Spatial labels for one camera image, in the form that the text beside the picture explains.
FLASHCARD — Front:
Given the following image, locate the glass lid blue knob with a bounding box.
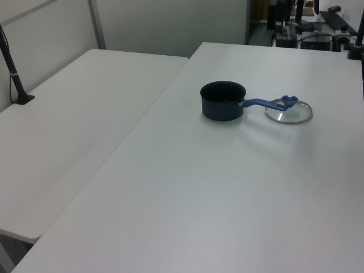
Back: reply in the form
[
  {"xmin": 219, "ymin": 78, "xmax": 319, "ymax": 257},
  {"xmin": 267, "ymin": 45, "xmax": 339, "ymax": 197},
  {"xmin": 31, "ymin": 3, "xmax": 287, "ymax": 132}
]
[{"xmin": 264, "ymin": 95, "xmax": 313, "ymax": 125}]

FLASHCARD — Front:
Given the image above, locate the white side table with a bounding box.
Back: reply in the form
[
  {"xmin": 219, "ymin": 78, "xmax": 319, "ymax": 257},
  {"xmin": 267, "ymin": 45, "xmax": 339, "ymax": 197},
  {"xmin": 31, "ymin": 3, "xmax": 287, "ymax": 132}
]
[{"xmin": 0, "ymin": 48, "xmax": 190, "ymax": 240}]

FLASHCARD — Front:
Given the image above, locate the black computer box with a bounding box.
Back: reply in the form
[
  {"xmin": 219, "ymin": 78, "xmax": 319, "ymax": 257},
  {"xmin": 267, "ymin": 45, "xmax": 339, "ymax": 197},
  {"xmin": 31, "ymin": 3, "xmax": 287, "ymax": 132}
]
[{"xmin": 301, "ymin": 34, "xmax": 334, "ymax": 52}]

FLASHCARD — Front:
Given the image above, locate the black monitor stand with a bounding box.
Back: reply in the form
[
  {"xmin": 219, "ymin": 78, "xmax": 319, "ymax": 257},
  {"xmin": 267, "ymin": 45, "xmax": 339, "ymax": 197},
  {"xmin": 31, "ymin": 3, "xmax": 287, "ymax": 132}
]
[{"xmin": 295, "ymin": 0, "xmax": 314, "ymax": 32}]

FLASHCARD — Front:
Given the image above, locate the black table clamp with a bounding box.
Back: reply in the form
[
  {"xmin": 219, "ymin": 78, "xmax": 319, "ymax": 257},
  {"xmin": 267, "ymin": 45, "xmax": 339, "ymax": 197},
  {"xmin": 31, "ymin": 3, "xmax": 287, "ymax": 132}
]
[{"xmin": 346, "ymin": 0, "xmax": 364, "ymax": 60}]

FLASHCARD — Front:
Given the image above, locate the black keyboard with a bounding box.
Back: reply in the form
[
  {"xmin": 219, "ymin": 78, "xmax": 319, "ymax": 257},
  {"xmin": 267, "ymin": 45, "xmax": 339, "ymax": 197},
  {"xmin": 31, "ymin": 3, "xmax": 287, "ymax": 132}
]
[{"xmin": 319, "ymin": 10, "xmax": 358, "ymax": 32}]

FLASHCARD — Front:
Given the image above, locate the dark blue saucepan blue handle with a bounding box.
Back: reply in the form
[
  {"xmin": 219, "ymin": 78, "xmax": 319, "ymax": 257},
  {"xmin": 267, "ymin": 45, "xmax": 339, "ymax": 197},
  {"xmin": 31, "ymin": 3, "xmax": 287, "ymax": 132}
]
[{"xmin": 200, "ymin": 81, "xmax": 287, "ymax": 122}]

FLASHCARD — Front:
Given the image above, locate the grey metal partition post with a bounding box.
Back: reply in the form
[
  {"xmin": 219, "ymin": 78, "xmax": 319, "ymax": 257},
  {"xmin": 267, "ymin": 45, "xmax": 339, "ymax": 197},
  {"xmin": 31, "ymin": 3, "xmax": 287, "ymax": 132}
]
[{"xmin": 88, "ymin": 0, "xmax": 107, "ymax": 50}]

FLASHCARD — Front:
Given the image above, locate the black camera stand pole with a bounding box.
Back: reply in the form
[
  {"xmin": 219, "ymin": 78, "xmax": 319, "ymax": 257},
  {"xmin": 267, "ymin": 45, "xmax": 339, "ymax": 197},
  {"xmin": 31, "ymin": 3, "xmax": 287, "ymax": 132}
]
[{"xmin": 0, "ymin": 24, "xmax": 35, "ymax": 105}]

